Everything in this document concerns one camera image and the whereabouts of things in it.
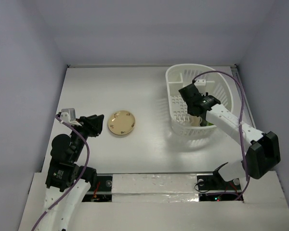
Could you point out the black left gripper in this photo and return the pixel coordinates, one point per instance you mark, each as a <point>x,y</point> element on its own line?
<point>93,123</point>

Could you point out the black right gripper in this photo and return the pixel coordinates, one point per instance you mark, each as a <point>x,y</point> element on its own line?
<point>191,95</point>

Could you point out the cream plate with dark mark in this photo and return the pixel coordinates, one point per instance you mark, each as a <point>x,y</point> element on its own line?
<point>195,121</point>

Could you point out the beige floral plate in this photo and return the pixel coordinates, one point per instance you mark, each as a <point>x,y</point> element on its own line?
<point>121,122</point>

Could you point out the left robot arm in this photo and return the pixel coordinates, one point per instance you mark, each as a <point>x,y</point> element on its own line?
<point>69,177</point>

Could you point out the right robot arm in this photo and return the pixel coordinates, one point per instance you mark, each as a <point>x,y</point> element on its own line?
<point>166,139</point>

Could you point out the white plastic dish rack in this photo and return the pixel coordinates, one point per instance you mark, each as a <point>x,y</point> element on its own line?
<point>181,75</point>

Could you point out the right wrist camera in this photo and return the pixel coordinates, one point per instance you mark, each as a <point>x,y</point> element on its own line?
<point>201,86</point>

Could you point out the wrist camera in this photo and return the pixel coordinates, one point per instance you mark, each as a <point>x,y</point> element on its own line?
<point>201,86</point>
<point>68,115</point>

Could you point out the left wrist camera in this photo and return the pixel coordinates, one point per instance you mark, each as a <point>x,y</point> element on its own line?
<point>68,115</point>

